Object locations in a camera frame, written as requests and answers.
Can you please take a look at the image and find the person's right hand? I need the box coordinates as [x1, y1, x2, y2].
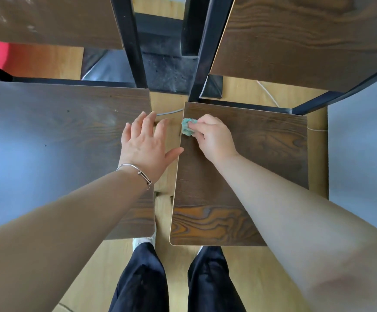
[188, 114, 239, 165]

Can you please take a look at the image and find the person's left hand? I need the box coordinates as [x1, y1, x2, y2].
[118, 111, 184, 184]

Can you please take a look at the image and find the teal cleaning cloth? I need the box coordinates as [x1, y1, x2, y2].
[181, 118, 198, 137]

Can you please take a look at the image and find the person's left forearm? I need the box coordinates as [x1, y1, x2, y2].
[0, 166, 151, 312]

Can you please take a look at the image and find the person's right forearm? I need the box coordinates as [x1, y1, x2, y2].
[213, 153, 377, 312]

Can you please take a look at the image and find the white left shoe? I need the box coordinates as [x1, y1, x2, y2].
[132, 221, 157, 248]

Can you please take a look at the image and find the person's left leg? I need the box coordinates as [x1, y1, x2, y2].
[108, 242, 170, 312]

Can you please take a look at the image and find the person's leg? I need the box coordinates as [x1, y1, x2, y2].
[108, 242, 170, 312]
[187, 246, 247, 312]

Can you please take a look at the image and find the person's right leg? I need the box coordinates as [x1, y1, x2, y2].
[187, 246, 247, 312]

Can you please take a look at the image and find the grey cable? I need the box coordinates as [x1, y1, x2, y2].
[156, 108, 184, 117]

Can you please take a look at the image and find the silver bracelet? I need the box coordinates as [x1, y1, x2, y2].
[116, 164, 152, 191]

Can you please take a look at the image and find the black table pedestal base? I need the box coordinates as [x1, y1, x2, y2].
[81, 0, 223, 99]

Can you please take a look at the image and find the wooden chair with black frame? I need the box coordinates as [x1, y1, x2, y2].
[169, 0, 377, 247]
[0, 0, 157, 241]

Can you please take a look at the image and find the white cable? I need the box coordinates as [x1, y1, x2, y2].
[256, 80, 328, 132]

